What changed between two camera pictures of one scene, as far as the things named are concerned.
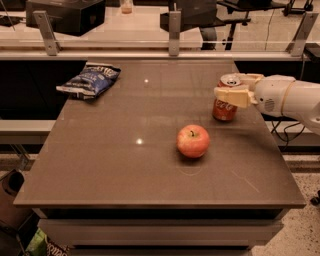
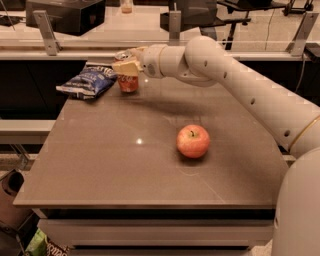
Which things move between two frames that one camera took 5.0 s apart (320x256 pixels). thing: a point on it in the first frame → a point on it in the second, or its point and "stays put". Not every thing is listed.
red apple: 193,141 stays put
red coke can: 223,111 → 127,84
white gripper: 269,94 → 150,60
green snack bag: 38,244 stays put
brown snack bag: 54,248 stays put
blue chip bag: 94,78 stays put
